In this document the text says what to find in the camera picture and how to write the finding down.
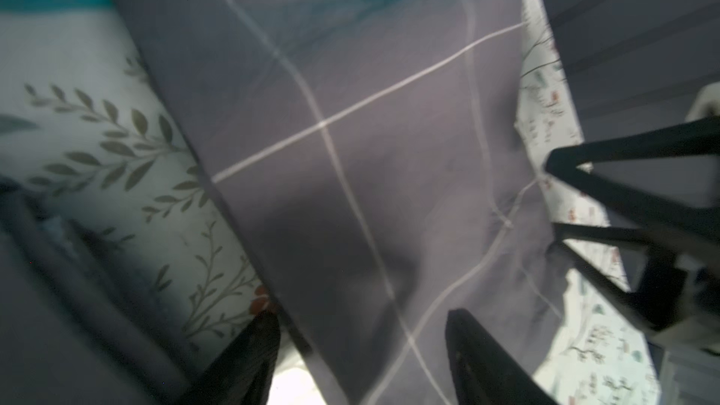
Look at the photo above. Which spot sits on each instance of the floral table cloth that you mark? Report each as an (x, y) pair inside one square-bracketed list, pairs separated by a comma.
[(84, 130)]

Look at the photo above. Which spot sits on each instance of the plain grey pillowcase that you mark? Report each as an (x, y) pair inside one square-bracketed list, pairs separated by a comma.
[(79, 325)]

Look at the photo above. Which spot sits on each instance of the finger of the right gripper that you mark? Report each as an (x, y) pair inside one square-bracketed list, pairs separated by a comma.
[(646, 307), (661, 221)]

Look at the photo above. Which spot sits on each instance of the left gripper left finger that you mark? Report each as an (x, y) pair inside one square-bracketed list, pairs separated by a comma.
[(243, 373)]

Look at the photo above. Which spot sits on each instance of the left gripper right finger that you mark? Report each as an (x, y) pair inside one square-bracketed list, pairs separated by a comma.
[(483, 373)]

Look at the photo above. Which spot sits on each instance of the dark grey checked pillowcase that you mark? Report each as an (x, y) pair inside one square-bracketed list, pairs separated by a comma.
[(367, 156)]

